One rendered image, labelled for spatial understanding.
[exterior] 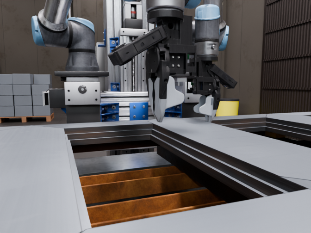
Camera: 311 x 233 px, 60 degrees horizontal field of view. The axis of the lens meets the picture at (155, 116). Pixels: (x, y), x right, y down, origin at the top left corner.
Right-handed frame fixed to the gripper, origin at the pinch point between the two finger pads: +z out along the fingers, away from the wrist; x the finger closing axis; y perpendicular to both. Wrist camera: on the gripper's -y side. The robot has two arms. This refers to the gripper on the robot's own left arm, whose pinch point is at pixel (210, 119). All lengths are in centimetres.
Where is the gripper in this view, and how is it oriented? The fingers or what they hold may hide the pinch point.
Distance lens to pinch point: 90.1
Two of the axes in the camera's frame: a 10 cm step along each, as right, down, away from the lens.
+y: -9.4, 0.5, -3.4
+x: 3.5, 1.2, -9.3
